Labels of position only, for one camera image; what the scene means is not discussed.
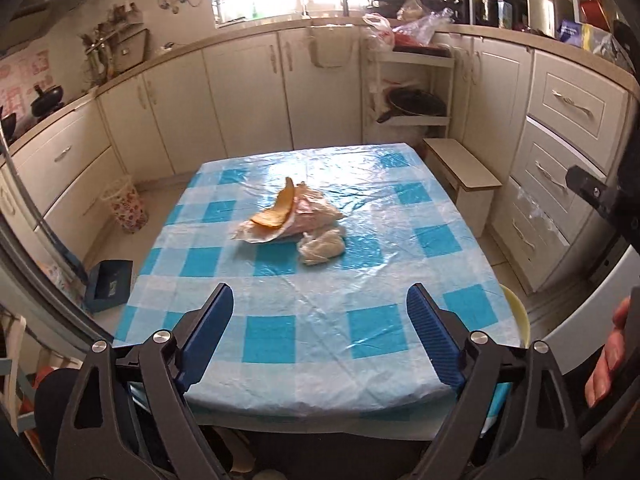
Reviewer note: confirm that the blue checked plastic tablecloth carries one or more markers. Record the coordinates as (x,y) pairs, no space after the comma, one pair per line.
(280,285)

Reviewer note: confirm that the white red plastic bag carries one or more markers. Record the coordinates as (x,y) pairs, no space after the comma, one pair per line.
(380,35)

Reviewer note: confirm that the white hanging plastic bag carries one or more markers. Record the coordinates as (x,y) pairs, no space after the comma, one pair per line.
(332,62)

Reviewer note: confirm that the red pot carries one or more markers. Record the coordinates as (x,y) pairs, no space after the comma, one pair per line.
(592,12)

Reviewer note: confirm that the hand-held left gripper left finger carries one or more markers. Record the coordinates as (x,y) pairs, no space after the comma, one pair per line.
(207,330)

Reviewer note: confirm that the white appliance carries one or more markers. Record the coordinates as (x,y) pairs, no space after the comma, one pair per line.
(575,330)

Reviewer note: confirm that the crumpled white tissue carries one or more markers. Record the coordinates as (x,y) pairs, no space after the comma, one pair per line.
(322,249)

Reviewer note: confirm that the floral waste basket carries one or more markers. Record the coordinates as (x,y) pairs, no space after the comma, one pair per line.
(127,207)

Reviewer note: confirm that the pink wall stickers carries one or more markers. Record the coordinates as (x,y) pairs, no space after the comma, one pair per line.
(22,80)

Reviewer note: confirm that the black wok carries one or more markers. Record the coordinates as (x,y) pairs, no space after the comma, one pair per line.
(7,125)
(47,100)

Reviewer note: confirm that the yellow chair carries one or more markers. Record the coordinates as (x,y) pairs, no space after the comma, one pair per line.
(517,315)

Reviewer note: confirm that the small wooden stool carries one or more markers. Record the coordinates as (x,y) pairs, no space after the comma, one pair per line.
(460,160)

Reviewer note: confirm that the clear plastic bag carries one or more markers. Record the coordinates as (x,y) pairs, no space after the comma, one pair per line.
(425,27)

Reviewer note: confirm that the cream kitchen cabinets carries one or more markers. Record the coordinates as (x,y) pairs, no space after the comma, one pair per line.
(240,95)

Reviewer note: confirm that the person's right hand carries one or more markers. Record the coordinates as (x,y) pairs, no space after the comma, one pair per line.
(607,360)

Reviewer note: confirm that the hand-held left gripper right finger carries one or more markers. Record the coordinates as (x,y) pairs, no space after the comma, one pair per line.
(432,330)

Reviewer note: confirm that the kitchen utensil holder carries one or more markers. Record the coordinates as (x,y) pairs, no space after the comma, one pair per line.
(97,55)

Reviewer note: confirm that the metal sink faucet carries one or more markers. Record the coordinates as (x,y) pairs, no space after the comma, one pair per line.
(344,0)

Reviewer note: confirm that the white electric kettle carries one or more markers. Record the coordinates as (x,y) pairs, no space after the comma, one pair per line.
(537,7)

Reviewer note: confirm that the blue packet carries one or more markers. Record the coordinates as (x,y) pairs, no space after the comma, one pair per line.
(570,31)

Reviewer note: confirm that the black toaster oven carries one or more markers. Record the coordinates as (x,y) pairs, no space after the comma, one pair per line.
(445,2)

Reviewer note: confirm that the white storage rack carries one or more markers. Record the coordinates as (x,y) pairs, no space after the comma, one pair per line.
(415,60)

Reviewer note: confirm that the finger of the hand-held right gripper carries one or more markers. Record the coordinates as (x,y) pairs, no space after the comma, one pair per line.
(592,192)

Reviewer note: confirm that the blue dustpan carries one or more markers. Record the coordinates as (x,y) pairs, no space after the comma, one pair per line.
(110,285)

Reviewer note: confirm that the black pan with lid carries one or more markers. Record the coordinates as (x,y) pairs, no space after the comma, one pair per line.
(415,102)

